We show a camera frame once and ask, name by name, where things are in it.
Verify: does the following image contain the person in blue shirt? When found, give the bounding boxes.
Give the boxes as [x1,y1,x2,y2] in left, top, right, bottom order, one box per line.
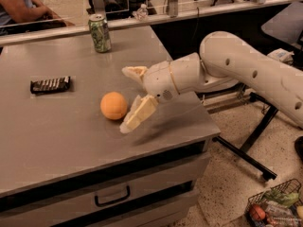
[0,0,72,36]

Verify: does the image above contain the wire basket with groceries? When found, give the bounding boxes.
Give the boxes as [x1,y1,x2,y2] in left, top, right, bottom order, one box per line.
[244,179,303,227]

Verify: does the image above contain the orange fruit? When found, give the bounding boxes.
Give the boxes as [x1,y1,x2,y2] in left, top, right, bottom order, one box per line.
[100,92,128,120]

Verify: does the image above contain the white tissue packet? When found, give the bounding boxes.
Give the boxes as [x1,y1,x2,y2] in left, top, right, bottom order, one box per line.
[268,48,294,64]

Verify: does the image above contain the green soda can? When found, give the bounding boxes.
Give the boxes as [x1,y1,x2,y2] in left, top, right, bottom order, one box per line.
[88,14,111,53]

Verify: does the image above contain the grey drawer cabinet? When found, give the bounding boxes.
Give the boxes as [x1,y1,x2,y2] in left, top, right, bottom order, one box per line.
[0,138,212,227]

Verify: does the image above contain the black hanging cable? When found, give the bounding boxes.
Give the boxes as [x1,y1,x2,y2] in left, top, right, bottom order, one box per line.
[188,7,201,49]

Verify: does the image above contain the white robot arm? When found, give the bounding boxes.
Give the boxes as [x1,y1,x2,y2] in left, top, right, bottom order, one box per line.
[120,31,303,133]

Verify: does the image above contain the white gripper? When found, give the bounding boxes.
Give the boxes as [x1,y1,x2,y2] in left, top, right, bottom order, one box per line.
[119,61,179,133]

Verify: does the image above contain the black metal floor stand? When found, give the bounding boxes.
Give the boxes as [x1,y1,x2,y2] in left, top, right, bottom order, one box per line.
[213,93,278,181]

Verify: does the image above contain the black drawer handle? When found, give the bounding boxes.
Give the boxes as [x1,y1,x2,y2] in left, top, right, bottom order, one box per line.
[94,185,131,207]

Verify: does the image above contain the black rxbar chocolate bar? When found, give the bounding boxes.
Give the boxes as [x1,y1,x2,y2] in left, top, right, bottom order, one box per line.
[30,77,71,95]

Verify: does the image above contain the clear plastic bottle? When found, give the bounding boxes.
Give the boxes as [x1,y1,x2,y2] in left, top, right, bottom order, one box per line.
[133,4,149,21]

